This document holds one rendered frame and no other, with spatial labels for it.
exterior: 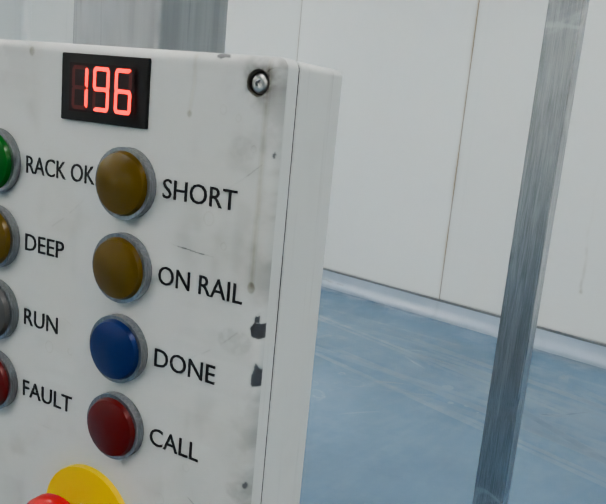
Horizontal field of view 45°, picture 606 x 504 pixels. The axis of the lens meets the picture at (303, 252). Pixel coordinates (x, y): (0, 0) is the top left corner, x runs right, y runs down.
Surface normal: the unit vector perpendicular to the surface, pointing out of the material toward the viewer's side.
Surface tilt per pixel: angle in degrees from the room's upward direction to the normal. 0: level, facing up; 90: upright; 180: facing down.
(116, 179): 87
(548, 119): 90
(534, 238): 90
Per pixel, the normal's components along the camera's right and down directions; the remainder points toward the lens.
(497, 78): -0.64, 0.10
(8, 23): 0.76, 0.20
